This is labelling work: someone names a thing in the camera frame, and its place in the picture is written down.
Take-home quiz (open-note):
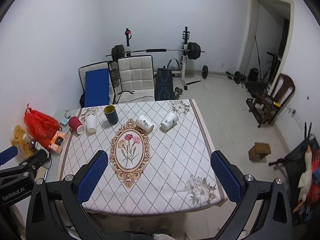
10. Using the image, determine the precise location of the white printed cup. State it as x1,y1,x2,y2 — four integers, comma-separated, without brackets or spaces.
136,115,154,133
160,112,178,131

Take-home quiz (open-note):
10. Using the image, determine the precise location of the red paper cup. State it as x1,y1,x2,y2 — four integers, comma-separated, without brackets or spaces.
68,116,85,135

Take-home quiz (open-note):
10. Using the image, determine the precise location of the plain white paper cup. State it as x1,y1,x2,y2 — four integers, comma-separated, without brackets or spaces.
86,115,97,133

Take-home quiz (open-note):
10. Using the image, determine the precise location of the dark green cup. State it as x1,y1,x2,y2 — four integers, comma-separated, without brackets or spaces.
104,105,118,125

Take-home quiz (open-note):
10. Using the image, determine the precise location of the yellow snack bag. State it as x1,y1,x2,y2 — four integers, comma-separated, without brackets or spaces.
10,125,33,158

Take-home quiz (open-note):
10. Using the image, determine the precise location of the red plastic bag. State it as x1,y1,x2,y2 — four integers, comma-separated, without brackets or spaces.
23,105,60,151

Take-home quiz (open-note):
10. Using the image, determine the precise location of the orange tissue box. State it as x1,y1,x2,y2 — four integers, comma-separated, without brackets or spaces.
48,131,67,154

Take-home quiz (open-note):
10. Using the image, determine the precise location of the white duck toy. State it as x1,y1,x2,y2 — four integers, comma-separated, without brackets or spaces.
293,146,312,213

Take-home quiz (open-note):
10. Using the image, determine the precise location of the small wooden stool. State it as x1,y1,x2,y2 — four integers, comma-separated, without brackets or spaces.
248,142,271,160

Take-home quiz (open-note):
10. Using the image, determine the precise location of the patterned white tablecloth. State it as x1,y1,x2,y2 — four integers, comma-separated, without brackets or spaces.
56,99,227,216

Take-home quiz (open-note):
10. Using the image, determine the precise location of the blue cushion board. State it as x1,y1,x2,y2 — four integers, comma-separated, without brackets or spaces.
84,68,109,107

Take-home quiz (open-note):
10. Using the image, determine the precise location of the dark wooden chair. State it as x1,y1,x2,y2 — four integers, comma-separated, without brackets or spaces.
246,74,296,128

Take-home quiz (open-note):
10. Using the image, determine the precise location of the white padded chair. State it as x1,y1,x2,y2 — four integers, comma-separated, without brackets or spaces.
116,55,155,103

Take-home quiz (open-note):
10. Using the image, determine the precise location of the black blue bench pad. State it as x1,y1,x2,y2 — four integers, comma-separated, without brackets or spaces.
155,68,174,101

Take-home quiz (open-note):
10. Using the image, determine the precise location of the small barbell on floor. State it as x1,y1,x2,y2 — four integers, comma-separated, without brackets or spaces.
201,65,246,84

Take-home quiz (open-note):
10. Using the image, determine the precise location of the barbell with black plates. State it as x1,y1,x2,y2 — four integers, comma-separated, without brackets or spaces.
106,42,205,62

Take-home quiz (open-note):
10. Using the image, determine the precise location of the white weight bench rack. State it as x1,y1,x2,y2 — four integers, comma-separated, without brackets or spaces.
166,26,190,90

